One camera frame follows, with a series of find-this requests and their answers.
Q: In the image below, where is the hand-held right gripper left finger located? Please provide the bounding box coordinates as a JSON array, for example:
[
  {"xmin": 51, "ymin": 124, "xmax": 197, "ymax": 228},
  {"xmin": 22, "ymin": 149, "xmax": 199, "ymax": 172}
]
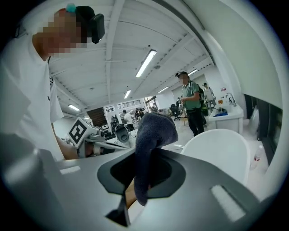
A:
[{"xmin": 4, "ymin": 148, "xmax": 136, "ymax": 231}]

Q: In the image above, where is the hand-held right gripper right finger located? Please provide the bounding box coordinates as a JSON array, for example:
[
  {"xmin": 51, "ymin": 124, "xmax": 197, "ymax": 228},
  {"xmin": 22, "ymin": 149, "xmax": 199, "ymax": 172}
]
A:
[{"xmin": 133, "ymin": 148, "xmax": 264, "ymax": 231}]

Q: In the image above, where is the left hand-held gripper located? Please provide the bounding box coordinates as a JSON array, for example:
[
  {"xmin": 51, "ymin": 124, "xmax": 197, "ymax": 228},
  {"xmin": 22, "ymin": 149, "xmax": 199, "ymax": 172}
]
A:
[{"xmin": 65, "ymin": 116, "xmax": 131, "ymax": 159}]

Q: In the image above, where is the dark blue cleaning cloth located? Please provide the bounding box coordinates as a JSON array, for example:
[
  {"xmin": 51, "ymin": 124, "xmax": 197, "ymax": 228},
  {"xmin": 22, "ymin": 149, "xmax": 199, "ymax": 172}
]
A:
[{"xmin": 133, "ymin": 112, "xmax": 179, "ymax": 207}]

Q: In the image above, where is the white bathtub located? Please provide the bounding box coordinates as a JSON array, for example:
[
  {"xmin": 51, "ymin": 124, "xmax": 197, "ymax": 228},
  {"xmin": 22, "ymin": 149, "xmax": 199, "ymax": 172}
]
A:
[{"xmin": 180, "ymin": 129, "xmax": 252, "ymax": 186}]

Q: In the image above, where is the person's left forearm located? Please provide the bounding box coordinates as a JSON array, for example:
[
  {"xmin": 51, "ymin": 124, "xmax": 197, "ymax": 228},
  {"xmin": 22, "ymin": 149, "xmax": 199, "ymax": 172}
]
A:
[{"xmin": 55, "ymin": 135, "xmax": 79, "ymax": 161}]

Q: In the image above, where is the person's left hand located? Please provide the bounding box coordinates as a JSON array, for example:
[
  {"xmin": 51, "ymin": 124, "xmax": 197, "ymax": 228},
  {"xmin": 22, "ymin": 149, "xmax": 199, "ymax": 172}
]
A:
[{"xmin": 85, "ymin": 144, "xmax": 101, "ymax": 158}]

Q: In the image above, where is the rounded black white appliance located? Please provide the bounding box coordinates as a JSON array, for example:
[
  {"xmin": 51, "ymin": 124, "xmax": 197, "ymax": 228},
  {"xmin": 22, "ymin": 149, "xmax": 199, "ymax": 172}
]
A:
[{"xmin": 115, "ymin": 123, "xmax": 132, "ymax": 143}]

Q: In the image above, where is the dark brown board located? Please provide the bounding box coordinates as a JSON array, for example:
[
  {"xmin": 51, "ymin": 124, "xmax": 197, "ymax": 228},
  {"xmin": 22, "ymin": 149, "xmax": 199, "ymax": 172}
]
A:
[{"xmin": 86, "ymin": 107, "xmax": 107, "ymax": 127}]

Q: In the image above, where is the clear plastic bottle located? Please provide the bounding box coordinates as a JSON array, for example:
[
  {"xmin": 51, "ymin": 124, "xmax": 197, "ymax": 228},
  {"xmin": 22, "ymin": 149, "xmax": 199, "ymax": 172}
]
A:
[{"xmin": 253, "ymin": 145, "xmax": 265, "ymax": 169}]

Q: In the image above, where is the black office chair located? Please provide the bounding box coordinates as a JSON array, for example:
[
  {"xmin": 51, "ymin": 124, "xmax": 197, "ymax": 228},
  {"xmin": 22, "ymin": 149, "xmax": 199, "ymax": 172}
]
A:
[{"xmin": 169, "ymin": 103, "xmax": 182, "ymax": 121}]

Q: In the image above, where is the white sink cabinet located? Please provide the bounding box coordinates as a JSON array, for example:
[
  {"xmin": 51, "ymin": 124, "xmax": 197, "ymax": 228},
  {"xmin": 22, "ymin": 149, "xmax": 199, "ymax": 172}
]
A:
[{"xmin": 208, "ymin": 105, "xmax": 245, "ymax": 134}]

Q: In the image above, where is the person's white shirt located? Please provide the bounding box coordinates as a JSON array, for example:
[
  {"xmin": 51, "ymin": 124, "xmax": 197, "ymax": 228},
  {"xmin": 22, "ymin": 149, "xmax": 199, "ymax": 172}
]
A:
[{"xmin": 0, "ymin": 31, "xmax": 65, "ymax": 162}]

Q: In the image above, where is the clear plastic bag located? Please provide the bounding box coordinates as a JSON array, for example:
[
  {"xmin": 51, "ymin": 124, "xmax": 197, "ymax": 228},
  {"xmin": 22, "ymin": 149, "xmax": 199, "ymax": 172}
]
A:
[{"xmin": 247, "ymin": 107, "xmax": 261, "ymax": 137}]

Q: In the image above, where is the black framed window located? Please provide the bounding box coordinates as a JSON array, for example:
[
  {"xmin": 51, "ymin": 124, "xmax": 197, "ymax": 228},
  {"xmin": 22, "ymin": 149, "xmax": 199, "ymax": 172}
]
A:
[{"xmin": 243, "ymin": 93, "xmax": 283, "ymax": 156}]

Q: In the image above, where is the chrome sink faucet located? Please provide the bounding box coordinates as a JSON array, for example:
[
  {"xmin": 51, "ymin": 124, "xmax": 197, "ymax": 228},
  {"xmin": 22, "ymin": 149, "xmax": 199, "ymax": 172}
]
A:
[{"xmin": 225, "ymin": 92, "xmax": 238, "ymax": 107}]

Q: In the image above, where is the black head-worn camera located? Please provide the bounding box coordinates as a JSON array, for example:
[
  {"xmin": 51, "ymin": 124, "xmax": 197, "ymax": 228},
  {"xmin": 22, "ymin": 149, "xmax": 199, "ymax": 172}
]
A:
[{"xmin": 88, "ymin": 13, "xmax": 106, "ymax": 45}]

